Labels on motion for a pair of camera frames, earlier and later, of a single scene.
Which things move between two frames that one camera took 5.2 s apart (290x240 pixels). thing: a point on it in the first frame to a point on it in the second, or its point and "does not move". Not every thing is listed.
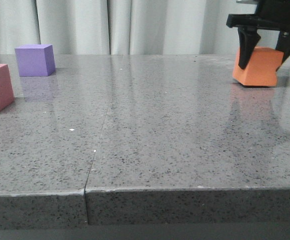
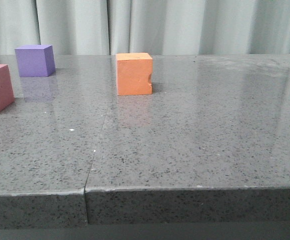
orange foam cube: x=261 y=70 to x=133 y=71
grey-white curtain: x=118 y=27 does not move
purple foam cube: x=35 y=60 does not move
